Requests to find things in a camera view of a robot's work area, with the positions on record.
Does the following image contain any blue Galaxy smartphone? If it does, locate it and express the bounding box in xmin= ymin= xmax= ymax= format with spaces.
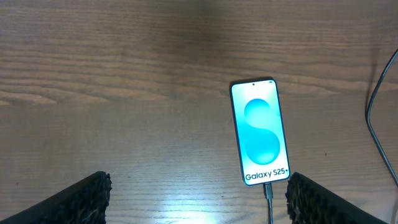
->
xmin=229 ymin=77 xmax=290 ymax=186

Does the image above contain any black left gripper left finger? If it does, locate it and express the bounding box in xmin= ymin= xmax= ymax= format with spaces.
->
xmin=1 ymin=171 xmax=112 ymax=224

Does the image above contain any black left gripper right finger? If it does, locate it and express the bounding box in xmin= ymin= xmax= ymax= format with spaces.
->
xmin=285 ymin=172 xmax=387 ymax=224

